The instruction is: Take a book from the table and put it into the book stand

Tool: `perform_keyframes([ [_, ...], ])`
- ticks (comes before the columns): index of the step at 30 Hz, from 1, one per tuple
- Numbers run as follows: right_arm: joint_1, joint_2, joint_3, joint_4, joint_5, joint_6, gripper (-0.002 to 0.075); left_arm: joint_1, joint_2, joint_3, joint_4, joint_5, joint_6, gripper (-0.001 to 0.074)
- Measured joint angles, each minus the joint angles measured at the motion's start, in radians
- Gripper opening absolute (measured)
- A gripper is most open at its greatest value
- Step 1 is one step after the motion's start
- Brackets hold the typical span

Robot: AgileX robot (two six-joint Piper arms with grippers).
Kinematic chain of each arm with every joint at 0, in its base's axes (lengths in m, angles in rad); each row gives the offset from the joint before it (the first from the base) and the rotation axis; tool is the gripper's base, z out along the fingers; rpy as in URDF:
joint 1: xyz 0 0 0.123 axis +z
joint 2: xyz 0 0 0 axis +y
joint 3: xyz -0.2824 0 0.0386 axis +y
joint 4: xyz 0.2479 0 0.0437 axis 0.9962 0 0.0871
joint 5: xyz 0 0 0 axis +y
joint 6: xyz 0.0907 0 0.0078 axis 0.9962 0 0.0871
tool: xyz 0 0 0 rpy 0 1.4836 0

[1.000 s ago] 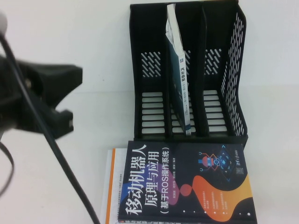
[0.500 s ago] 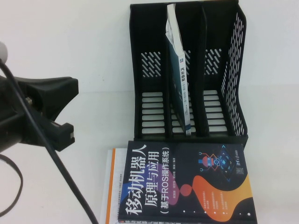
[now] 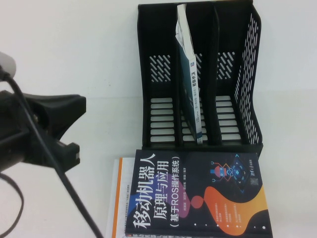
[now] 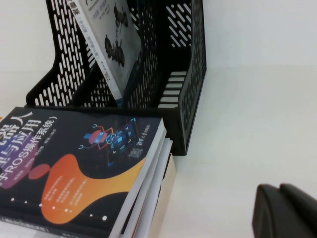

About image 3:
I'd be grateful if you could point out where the black cable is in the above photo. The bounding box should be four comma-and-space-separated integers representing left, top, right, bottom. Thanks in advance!
0, 70, 104, 238
0, 173, 24, 225

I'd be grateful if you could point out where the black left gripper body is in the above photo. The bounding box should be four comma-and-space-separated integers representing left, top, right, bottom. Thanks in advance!
0, 90, 50, 173

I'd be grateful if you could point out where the black plastic book stand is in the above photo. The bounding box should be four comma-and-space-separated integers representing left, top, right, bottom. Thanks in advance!
138, 0, 267, 159

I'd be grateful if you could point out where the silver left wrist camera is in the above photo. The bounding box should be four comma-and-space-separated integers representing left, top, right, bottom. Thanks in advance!
0, 51, 17, 80

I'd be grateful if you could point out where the white book orange edge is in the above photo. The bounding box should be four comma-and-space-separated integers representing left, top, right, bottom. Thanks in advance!
105, 157, 139, 238

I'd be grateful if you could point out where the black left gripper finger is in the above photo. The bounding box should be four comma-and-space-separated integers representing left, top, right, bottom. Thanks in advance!
26, 93, 87, 139
55, 140, 81, 170

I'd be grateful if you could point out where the dark robotics book orange print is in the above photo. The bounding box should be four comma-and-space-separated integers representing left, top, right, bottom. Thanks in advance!
125, 148, 273, 238

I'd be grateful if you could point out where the white car suspension book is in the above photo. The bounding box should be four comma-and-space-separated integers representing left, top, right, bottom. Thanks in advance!
174, 2, 208, 145

